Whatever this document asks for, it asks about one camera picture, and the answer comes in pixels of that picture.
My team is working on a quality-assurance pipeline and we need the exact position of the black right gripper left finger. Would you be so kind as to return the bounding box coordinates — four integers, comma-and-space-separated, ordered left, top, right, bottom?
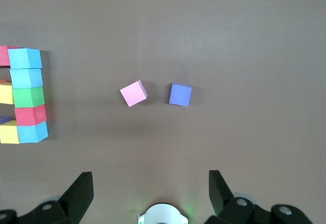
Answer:
0, 172, 94, 224

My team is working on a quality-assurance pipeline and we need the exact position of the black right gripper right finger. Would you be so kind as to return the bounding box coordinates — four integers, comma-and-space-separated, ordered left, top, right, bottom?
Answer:
203, 170, 315, 224

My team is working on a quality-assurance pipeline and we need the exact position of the light blue foam cube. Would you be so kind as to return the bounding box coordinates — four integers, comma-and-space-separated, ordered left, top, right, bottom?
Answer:
9, 68, 44, 90
7, 47, 43, 70
16, 121, 49, 144

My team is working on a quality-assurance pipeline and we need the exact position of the yellow foam cube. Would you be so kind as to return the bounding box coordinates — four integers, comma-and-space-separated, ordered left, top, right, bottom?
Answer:
0, 120, 20, 145
0, 82, 15, 105

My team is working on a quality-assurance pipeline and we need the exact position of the red foam cube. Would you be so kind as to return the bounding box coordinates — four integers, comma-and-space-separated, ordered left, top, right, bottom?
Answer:
0, 45, 21, 67
14, 104, 48, 126

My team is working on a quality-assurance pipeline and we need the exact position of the green foam cube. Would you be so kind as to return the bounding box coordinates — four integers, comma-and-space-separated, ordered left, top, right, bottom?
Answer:
12, 86, 46, 108

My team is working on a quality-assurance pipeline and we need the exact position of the pink foam cube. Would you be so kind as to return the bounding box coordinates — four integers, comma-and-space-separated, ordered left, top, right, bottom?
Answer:
119, 79, 149, 108

